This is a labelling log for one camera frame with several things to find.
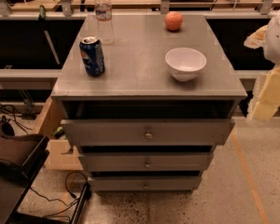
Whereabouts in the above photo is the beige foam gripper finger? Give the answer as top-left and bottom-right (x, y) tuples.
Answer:
(248, 65), (280, 121)

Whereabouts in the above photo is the white bowl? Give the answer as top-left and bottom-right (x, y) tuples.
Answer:
(165, 48), (207, 82)

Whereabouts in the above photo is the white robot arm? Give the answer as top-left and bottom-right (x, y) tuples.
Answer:
(244, 9), (280, 120)

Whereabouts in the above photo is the clear plastic water bottle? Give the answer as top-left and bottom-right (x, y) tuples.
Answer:
(94, 0), (114, 44)

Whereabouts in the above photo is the middle grey drawer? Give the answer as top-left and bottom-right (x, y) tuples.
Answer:
(78, 152), (214, 172)

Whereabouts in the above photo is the grey drawer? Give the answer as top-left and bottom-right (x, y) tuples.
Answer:
(89, 176), (202, 192)
(78, 152), (214, 172)
(61, 119), (235, 147)

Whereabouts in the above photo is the red apple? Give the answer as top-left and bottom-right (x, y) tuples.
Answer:
(165, 11), (183, 32)

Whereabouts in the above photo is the grey drawer cabinet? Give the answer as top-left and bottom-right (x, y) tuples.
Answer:
(50, 14), (248, 193)

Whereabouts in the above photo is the bottom grey drawer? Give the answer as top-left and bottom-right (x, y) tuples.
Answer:
(89, 176), (202, 192)

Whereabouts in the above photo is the blue Pepsi can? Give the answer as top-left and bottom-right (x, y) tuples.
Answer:
(79, 35), (105, 77)

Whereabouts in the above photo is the top grey drawer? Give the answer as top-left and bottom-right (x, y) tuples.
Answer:
(61, 119), (235, 147)

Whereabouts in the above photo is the wooden box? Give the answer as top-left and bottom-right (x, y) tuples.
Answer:
(33, 98), (82, 171)

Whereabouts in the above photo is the black cart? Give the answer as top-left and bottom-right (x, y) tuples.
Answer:
(0, 121), (91, 224)

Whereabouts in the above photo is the black floor cable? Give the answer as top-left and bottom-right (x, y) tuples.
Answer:
(29, 171), (89, 219)

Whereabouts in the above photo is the green handled tool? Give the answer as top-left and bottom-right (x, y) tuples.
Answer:
(38, 5), (46, 21)

